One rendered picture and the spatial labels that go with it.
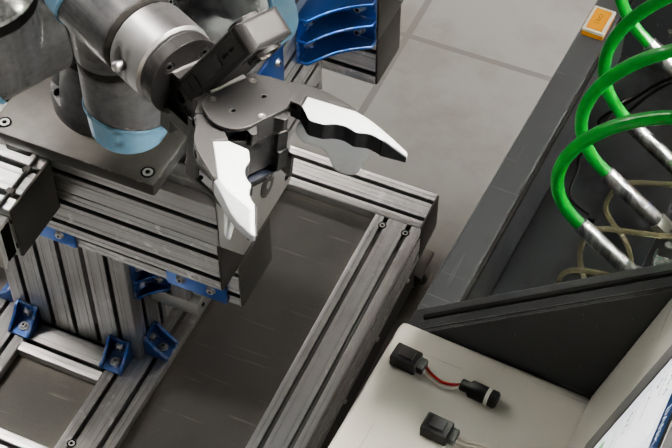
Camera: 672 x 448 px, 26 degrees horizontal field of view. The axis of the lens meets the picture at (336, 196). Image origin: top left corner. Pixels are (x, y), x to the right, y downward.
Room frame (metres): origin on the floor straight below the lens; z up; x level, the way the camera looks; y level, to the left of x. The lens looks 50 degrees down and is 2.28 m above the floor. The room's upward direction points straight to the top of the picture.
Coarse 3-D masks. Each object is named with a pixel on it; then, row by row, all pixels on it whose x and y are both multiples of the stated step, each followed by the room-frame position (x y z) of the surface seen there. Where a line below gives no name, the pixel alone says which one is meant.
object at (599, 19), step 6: (594, 12) 1.44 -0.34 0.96; (600, 12) 1.44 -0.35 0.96; (606, 12) 1.44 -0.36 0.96; (594, 18) 1.43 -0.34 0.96; (600, 18) 1.43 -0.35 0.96; (606, 18) 1.43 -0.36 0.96; (588, 24) 1.42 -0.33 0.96; (594, 24) 1.42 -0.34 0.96; (600, 24) 1.42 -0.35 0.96; (582, 30) 1.41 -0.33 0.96; (600, 30) 1.41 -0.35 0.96; (594, 36) 1.41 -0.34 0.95; (600, 36) 1.40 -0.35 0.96
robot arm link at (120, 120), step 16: (80, 80) 0.92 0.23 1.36; (96, 80) 0.90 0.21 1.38; (112, 80) 0.89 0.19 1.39; (96, 96) 0.90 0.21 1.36; (112, 96) 0.89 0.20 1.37; (128, 96) 0.90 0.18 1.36; (96, 112) 0.90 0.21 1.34; (112, 112) 0.89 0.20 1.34; (128, 112) 0.89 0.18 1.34; (144, 112) 0.90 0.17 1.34; (160, 112) 0.91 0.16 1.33; (96, 128) 0.90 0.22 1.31; (112, 128) 0.89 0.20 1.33; (128, 128) 0.89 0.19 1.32; (144, 128) 0.90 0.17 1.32; (160, 128) 0.91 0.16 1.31; (112, 144) 0.90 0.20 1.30; (128, 144) 0.89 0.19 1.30; (144, 144) 0.90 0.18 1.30
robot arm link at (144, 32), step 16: (144, 16) 0.88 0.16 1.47; (160, 16) 0.88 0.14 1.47; (176, 16) 0.88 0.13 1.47; (128, 32) 0.87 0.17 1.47; (144, 32) 0.86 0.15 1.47; (160, 32) 0.86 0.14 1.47; (176, 32) 0.86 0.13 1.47; (112, 48) 0.87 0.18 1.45; (128, 48) 0.86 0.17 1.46; (144, 48) 0.85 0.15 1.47; (112, 64) 0.85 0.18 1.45; (128, 64) 0.85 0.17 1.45; (144, 64) 0.84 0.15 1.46; (128, 80) 0.85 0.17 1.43; (144, 96) 0.84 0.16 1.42
